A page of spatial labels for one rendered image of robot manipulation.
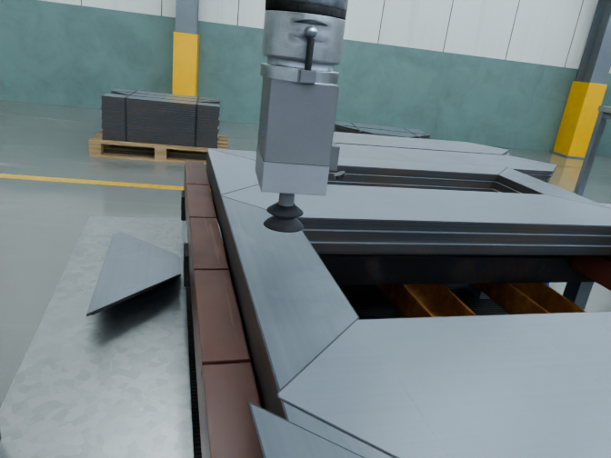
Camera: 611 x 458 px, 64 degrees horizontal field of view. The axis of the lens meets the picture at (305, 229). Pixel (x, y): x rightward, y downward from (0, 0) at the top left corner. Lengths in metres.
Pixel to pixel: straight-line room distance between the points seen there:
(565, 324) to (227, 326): 0.32
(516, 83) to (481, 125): 0.81
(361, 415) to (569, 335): 0.24
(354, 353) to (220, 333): 0.13
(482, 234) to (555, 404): 0.43
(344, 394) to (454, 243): 0.46
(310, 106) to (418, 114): 7.40
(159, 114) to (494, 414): 4.38
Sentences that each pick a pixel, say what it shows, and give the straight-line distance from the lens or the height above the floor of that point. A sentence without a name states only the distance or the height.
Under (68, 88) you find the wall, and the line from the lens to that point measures 7.62.
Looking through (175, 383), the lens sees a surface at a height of 0.68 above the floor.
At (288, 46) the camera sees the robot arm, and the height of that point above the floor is 1.08.
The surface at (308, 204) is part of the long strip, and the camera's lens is 0.73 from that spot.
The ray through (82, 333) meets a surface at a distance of 0.75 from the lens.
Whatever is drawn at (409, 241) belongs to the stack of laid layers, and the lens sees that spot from 0.73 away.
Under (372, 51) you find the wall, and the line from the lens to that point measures 7.54.
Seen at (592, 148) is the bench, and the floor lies 0.64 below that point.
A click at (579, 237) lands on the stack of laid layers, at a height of 0.84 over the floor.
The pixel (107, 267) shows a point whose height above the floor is 0.72.
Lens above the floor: 1.08
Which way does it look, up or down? 20 degrees down
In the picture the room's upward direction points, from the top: 7 degrees clockwise
